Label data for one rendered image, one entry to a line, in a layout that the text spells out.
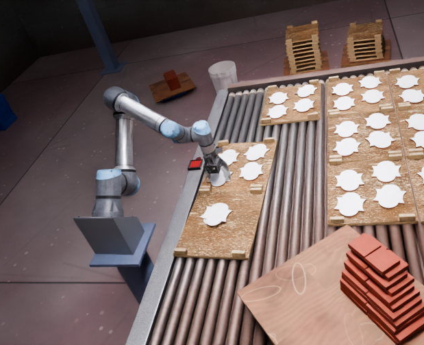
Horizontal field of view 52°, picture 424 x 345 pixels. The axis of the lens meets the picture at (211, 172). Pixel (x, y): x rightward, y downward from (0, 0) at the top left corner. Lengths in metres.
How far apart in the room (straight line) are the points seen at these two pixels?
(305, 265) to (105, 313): 1.87
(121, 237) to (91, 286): 1.38
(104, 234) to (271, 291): 0.88
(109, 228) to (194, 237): 0.39
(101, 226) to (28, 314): 1.62
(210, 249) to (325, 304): 0.61
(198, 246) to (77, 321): 1.53
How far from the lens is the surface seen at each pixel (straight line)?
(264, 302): 1.57
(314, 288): 1.57
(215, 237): 1.96
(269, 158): 2.30
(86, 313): 3.28
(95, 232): 2.12
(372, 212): 1.94
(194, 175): 2.37
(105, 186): 2.07
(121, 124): 2.24
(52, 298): 3.53
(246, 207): 2.05
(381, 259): 1.36
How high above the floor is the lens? 2.31
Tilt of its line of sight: 36 degrees down
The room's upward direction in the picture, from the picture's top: 18 degrees counter-clockwise
